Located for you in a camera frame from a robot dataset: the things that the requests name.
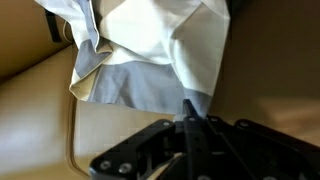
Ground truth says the white cloth with grey patches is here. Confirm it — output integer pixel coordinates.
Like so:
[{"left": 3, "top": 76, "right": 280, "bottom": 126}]
[{"left": 34, "top": 0, "right": 232, "bottom": 118}]

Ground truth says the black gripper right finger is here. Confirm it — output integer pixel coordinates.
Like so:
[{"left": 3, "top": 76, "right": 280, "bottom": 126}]
[{"left": 189, "top": 99, "right": 320, "bottom": 180}]

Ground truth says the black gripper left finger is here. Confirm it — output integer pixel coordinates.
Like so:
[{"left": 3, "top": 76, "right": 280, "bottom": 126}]
[{"left": 89, "top": 98, "right": 198, "bottom": 180}]

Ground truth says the brown leather sofa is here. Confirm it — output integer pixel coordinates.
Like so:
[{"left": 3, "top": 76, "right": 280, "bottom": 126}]
[{"left": 0, "top": 0, "right": 320, "bottom": 180}]

